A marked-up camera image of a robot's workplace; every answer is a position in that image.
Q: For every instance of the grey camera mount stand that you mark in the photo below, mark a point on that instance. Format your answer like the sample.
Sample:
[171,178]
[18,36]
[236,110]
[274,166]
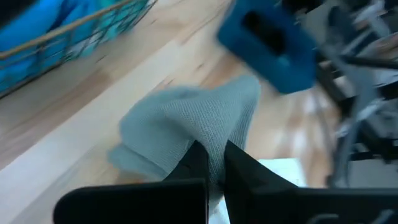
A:
[357,93]

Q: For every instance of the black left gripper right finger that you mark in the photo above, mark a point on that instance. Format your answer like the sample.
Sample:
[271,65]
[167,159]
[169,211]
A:
[295,205]

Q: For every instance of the grey knit cloth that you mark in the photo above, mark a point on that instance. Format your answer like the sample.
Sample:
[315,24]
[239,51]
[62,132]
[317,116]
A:
[186,118]

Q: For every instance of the black aluminium table frame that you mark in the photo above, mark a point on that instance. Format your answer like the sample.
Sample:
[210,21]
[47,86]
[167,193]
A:
[373,62]

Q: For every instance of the aqua turquoise cloth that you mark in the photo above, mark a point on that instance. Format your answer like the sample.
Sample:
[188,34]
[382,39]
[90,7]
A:
[109,25]

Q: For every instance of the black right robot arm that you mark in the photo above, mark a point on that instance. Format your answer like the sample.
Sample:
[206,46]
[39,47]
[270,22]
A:
[303,4]

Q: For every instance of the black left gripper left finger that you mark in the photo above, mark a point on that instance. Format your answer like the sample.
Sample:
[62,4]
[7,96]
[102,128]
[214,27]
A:
[140,202]

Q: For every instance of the bright blue cloth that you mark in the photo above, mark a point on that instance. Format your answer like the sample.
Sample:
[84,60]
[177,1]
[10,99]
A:
[25,25]

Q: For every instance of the teal plastic tray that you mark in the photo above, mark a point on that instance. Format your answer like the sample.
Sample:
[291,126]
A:
[295,68]

